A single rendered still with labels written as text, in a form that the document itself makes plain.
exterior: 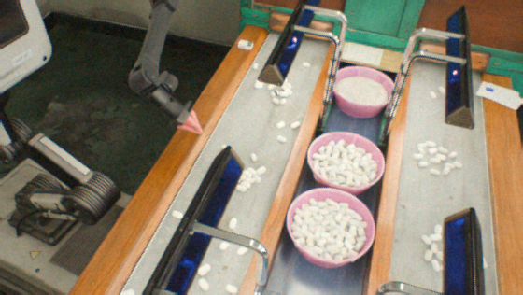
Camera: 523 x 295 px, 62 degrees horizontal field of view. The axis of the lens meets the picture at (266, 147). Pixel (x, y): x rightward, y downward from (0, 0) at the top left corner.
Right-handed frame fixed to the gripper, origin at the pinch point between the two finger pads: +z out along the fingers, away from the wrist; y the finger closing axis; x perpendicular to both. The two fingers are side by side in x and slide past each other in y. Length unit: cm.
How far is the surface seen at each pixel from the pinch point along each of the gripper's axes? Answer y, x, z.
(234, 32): 160, 78, 8
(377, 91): 58, -27, 50
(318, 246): -23, -21, 43
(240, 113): 24.9, 4.9, 11.8
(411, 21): 86, -46, 43
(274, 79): 8.7, -30.2, 3.1
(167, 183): -17.7, 9.0, 2.2
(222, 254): -34.9, -5.6, 22.7
